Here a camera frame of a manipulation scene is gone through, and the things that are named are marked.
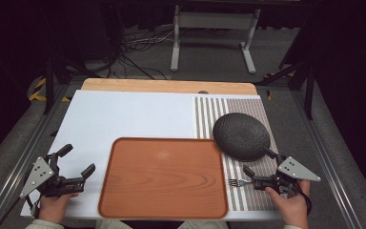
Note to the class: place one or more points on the dark speckled oval plate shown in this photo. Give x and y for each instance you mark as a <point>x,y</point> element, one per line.
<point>239,136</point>

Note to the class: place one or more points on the silver metal fork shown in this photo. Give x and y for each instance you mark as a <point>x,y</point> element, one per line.
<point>236,182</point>

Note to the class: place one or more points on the white table board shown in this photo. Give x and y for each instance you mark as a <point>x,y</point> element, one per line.
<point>124,114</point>

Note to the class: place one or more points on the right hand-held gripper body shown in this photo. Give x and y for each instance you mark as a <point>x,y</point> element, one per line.
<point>294,170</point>

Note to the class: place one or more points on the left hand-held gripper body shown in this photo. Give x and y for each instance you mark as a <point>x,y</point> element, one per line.
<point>49,184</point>

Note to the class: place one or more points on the white metal stand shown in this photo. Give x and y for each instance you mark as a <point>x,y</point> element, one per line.
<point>216,20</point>

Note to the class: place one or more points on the brown wooden tray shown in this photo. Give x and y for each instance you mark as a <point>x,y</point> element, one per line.
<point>163,178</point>

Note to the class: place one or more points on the aluminium floor rail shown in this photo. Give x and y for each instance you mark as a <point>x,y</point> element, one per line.
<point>19,165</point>
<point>324,162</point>

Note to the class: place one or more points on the black stand leg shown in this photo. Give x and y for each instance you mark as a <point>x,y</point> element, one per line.
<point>49,89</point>
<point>308,92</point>

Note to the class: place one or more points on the person's light clothing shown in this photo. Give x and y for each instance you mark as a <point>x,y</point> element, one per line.
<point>158,224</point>

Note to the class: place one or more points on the yellow black floor tape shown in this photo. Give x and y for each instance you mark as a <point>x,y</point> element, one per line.
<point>38,92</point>
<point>269,94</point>

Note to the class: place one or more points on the light wooden table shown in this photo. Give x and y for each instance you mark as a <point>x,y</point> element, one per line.
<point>168,86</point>

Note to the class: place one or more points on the striped grey placemat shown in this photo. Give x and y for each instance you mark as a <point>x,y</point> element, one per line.
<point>251,105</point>

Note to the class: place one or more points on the person's left hand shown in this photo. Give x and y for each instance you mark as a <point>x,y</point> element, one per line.
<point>53,208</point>

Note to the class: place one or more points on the person's right hand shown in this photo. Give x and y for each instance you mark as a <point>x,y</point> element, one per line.
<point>292,210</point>

